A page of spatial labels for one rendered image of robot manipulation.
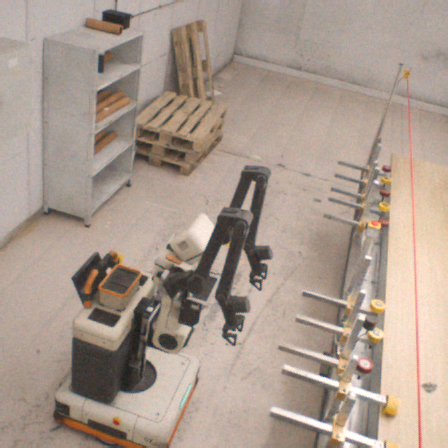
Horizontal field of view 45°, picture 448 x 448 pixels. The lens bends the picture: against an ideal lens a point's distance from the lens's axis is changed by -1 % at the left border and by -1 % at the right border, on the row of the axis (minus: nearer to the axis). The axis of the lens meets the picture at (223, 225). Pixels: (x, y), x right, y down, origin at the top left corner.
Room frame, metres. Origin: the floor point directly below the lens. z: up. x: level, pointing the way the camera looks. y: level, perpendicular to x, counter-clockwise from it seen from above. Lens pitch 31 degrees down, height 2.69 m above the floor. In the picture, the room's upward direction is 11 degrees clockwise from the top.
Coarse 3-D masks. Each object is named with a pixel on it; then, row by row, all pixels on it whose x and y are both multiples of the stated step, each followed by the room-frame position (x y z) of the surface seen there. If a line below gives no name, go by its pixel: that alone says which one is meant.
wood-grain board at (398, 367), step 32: (416, 160) 4.70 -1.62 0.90; (416, 192) 4.00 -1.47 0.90; (416, 224) 3.45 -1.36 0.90; (416, 256) 3.01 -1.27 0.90; (384, 320) 2.30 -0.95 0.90; (384, 352) 2.04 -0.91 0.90; (384, 384) 1.82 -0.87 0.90; (416, 384) 1.86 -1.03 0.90; (384, 416) 1.63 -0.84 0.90; (416, 416) 1.67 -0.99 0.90
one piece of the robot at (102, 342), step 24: (144, 288) 2.28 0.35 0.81; (96, 312) 2.03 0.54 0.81; (120, 312) 2.06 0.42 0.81; (144, 312) 2.12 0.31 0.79; (96, 336) 1.91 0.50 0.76; (120, 336) 1.94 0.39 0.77; (72, 360) 1.94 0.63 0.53; (96, 360) 1.91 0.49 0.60; (120, 360) 1.96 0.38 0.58; (144, 360) 2.14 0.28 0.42; (72, 384) 1.94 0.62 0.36; (96, 384) 1.91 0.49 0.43; (120, 384) 1.99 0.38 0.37
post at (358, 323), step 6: (360, 318) 1.98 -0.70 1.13; (354, 324) 1.98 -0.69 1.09; (360, 324) 1.97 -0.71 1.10; (354, 330) 1.97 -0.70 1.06; (360, 330) 1.97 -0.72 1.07; (354, 336) 1.97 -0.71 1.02; (348, 342) 1.98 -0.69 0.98; (354, 342) 1.97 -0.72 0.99; (348, 348) 1.97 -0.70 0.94; (342, 354) 1.98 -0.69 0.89; (348, 354) 1.97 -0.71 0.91; (336, 378) 1.97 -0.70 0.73
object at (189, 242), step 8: (200, 216) 2.17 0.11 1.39; (184, 224) 2.18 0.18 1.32; (192, 224) 2.10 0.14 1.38; (200, 224) 2.11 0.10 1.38; (208, 224) 2.16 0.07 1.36; (176, 232) 2.12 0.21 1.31; (184, 232) 2.04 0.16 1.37; (192, 232) 2.03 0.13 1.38; (200, 232) 2.07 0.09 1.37; (208, 232) 2.12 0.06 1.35; (176, 240) 2.03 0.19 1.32; (184, 240) 2.02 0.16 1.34; (192, 240) 2.01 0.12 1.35; (200, 240) 2.03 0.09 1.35; (176, 248) 2.02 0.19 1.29; (184, 248) 2.02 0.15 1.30; (192, 248) 2.01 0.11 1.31; (200, 248) 2.01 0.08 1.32; (184, 256) 2.02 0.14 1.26; (192, 256) 2.01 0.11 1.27; (200, 256) 2.01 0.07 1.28
